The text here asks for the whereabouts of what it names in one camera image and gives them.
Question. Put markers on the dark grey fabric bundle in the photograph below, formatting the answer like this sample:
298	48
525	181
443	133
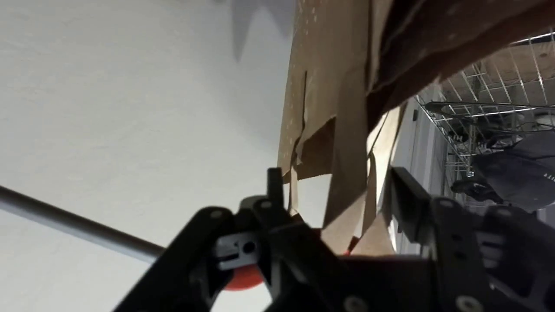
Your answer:
521	167

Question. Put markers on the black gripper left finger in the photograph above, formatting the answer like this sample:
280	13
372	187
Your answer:
232	232

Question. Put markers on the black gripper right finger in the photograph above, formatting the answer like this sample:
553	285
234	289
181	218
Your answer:
480	254

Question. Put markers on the brown paper bag blue print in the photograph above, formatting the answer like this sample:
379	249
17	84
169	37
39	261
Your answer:
324	88

